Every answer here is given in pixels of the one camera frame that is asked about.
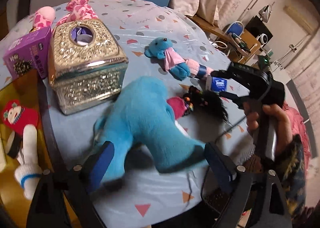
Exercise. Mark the blue folding chair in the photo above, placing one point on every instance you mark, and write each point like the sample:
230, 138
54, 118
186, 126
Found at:
235, 28

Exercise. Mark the white sock blue stripe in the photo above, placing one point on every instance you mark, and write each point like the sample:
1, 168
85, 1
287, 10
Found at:
28, 143

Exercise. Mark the purple cardboard box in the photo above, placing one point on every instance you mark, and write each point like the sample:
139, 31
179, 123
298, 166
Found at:
27, 48

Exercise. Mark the black hair tool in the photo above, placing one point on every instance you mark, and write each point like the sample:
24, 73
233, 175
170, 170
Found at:
240, 42

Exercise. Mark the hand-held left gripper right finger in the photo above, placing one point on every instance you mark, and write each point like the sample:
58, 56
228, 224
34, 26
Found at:
220, 165

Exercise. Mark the black monitor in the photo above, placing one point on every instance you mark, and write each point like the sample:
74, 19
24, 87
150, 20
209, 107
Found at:
252, 27

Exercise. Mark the blue tissue packet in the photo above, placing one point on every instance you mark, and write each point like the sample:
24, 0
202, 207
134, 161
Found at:
217, 84

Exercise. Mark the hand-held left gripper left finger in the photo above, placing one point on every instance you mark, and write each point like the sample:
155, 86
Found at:
102, 163

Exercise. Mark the gold metal tray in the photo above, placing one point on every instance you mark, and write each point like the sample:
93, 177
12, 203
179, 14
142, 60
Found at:
7, 185

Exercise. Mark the pink towel roll blue band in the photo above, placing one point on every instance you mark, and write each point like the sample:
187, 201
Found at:
195, 67

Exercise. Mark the large blue plush toy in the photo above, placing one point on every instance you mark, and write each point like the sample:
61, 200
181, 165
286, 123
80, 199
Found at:
145, 123

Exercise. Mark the pink spotted plush toy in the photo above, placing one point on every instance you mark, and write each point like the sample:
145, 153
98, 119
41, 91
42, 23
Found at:
45, 15

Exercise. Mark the pink blanket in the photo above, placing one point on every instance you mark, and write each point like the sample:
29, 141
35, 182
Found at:
298, 123

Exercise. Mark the person's right forearm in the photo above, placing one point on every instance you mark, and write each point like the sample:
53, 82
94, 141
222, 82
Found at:
292, 168

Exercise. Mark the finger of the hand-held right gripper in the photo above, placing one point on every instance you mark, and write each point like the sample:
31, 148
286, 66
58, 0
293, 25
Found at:
232, 99
221, 74

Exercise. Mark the small blue teddy bear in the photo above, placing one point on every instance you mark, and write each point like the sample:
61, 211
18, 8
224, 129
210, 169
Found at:
160, 48

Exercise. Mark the red patterned sock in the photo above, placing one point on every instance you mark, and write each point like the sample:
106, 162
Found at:
25, 118

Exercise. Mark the pink spotted plush bow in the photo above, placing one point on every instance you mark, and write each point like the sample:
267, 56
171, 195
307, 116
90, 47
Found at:
77, 5

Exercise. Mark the ornate silver tissue box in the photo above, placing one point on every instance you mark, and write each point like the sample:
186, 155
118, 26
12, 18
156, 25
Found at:
85, 68

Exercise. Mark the wooden side desk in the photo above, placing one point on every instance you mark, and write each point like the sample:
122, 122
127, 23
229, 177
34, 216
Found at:
212, 28

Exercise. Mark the wall air conditioner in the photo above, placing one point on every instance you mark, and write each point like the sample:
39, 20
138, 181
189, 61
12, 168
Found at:
297, 17

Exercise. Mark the person's right hand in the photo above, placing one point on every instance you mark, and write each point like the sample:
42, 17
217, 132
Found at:
282, 128

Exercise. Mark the white clothes iron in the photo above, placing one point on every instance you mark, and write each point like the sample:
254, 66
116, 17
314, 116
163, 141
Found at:
266, 12

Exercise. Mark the white round fan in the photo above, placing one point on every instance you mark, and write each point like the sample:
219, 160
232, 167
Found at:
262, 38

